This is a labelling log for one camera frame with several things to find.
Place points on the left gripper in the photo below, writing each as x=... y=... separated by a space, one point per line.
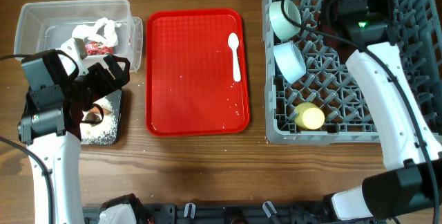
x=108 y=84

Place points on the brown food scrap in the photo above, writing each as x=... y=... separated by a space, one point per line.
x=92 y=118

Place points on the white rice pile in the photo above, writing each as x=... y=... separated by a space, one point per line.
x=104 y=133

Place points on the red snack wrapper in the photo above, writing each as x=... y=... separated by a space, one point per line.
x=97 y=48

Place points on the white tissue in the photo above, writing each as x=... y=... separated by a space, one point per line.
x=103 y=31

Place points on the light blue small bowl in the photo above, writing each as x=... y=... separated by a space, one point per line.
x=290 y=61

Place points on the green ceramic bowl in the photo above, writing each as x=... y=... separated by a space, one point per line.
x=282 y=27

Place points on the yellow plastic cup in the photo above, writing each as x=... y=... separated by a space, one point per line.
x=309 y=116

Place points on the orange carrot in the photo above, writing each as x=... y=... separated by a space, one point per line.
x=96 y=109

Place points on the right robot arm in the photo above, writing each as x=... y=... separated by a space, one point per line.
x=411 y=154

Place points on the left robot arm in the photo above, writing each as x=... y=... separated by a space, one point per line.
x=50 y=127

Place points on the black food waste tray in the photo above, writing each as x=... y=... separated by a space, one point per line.
x=116 y=99

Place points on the clear plastic waste bin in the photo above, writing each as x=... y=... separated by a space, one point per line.
x=47 y=25

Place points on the grey dishwasher rack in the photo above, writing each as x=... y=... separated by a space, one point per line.
x=328 y=84

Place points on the red serving tray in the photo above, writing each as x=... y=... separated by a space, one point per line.
x=190 y=89

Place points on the white plastic spoon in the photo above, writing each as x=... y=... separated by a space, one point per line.
x=233 y=43

